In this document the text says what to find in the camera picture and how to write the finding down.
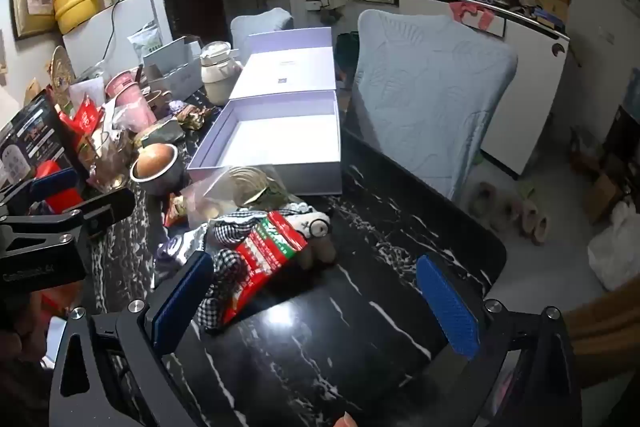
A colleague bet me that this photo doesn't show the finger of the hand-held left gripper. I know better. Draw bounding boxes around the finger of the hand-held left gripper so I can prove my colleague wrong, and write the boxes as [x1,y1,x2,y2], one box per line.
[0,168,81,220]
[0,188,137,240]

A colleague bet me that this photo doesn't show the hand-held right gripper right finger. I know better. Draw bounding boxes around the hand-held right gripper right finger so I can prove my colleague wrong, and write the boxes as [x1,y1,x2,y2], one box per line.
[416,253,583,427]

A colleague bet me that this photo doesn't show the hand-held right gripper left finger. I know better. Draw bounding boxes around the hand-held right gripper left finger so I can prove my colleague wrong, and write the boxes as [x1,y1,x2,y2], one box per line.
[47,251,216,427]

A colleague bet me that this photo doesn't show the black-white striped packet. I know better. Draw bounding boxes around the black-white striped packet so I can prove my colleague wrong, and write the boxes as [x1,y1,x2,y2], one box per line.
[197,213,273,334]

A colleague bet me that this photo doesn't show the purple silver foil packet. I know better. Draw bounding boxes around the purple silver foil packet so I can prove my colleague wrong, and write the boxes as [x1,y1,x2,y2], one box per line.
[156,227,211,279]

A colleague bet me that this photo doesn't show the orange snack packet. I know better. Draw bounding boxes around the orange snack packet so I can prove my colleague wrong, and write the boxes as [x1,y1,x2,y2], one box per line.
[164,194,193,228]

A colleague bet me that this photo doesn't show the clear plastic bag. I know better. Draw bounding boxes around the clear plastic bag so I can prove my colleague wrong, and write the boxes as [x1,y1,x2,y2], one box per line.
[180,164,297,233]

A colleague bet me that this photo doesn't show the white brown plush toy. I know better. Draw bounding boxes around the white brown plush toy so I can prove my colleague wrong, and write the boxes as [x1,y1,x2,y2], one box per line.
[297,212,337,265]

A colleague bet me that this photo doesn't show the lavender gift box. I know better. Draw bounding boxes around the lavender gift box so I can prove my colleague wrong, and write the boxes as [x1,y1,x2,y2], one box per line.
[186,28,346,196]

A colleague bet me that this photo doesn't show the person's left hand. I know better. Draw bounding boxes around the person's left hand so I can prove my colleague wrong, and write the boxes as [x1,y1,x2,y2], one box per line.
[0,294,56,363]

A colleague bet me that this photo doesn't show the red plastic bottle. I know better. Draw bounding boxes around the red plastic bottle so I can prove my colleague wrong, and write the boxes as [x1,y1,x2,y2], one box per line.
[35,159,81,214]

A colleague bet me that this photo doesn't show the glass cup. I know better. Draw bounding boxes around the glass cup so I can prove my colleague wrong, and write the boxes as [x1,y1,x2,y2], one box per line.
[90,127,138,188]

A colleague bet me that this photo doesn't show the black product box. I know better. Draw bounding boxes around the black product box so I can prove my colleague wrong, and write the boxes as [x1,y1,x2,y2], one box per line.
[0,89,83,188]

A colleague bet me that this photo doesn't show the stainless steel bowl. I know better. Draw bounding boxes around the stainless steel bowl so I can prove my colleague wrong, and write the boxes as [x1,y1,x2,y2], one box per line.
[130,143,188,196]

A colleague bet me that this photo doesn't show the red foil snack bag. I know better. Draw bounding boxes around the red foil snack bag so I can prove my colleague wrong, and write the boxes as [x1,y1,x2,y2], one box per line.
[60,94,108,138]

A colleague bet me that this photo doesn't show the grey green packet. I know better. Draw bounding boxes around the grey green packet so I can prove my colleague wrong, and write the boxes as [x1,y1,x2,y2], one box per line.
[135,117,186,148]

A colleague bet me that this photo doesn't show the white paper bag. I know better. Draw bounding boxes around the white paper bag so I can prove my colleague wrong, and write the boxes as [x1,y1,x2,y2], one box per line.
[0,84,26,128]

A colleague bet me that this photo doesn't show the pink tumbler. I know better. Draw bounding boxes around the pink tumbler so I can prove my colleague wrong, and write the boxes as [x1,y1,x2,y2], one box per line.
[105,72,157,132]

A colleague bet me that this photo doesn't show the woven round plate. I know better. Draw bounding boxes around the woven round plate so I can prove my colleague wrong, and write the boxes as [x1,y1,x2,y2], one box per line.
[50,46,77,105]

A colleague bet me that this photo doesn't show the brown mug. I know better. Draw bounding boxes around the brown mug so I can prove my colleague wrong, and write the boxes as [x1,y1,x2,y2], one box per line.
[145,89,173,118]

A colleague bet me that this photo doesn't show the slippers on floor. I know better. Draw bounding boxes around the slippers on floor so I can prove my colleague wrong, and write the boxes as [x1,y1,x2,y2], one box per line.
[519,202,551,248]

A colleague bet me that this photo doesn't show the gold red snack packet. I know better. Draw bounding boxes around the gold red snack packet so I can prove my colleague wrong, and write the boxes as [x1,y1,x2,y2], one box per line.
[172,104,221,130]

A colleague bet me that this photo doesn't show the white fridge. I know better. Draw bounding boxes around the white fridge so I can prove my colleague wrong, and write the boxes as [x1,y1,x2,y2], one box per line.
[62,0,173,80]

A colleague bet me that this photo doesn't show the white cardboard bottle box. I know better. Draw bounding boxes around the white cardboard bottle box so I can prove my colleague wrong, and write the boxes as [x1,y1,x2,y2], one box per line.
[142,36,203,100]

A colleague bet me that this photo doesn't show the person's brown clothing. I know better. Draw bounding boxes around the person's brown clothing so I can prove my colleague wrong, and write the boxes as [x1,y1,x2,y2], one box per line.
[567,289,640,345]

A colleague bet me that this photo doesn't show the green white pouch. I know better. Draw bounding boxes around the green white pouch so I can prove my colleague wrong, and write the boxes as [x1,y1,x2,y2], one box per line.
[126,22,163,58]

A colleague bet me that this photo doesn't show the cream insulated jug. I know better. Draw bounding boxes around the cream insulated jug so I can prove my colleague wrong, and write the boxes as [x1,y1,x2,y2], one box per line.
[200,42,243,106]

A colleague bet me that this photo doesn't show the yellow pot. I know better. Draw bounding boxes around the yellow pot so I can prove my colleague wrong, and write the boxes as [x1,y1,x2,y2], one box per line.
[50,0,118,35]

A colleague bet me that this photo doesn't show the white plastic bag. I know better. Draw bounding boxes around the white plastic bag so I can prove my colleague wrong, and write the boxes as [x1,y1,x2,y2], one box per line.
[587,202,640,290]

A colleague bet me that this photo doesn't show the small cardboard box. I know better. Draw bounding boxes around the small cardboard box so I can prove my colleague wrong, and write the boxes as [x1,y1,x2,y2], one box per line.
[585,172,623,225]

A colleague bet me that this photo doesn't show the light blue covered chair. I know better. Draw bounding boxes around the light blue covered chair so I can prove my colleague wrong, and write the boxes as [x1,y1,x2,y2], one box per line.
[345,9,518,202]
[230,7,295,50]

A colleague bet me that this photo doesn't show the white cabinet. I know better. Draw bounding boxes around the white cabinet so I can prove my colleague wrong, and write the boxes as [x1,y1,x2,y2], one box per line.
[398,0,571,180]

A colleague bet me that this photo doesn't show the black cabinet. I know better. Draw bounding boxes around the black cabinet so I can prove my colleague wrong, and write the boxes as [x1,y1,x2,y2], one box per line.
[605,104,640,168]

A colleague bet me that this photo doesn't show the green bag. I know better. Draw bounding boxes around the green bag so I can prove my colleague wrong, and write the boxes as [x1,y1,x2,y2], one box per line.
[336,32,361,82]

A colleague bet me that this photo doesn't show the blue water jug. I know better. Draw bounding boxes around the blue water jug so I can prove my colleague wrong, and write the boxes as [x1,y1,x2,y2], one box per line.
[625,67,640,108]

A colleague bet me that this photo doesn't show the pink cloth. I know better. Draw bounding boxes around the pink cloth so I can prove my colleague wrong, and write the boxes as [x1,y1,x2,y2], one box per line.
[448,1,506,32]

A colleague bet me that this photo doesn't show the black kettle cable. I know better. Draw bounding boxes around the black kettle cable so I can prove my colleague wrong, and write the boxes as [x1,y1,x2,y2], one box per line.
[102,0,126,72]

